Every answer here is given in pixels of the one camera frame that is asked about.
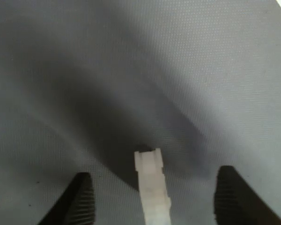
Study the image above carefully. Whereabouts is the small white plastic terminal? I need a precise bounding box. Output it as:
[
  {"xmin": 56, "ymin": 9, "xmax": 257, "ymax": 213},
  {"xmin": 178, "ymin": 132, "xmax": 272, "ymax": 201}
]
[{"xmin": 134, "ymin": 148, "xmax": 171, "ymax": 225}]

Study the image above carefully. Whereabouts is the dark grey mat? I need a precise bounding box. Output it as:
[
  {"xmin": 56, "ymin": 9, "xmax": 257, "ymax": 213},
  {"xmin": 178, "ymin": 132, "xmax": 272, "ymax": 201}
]
[{"xmin": 0, "ymin": 0, "xmax": 281, "ymax": 225}]

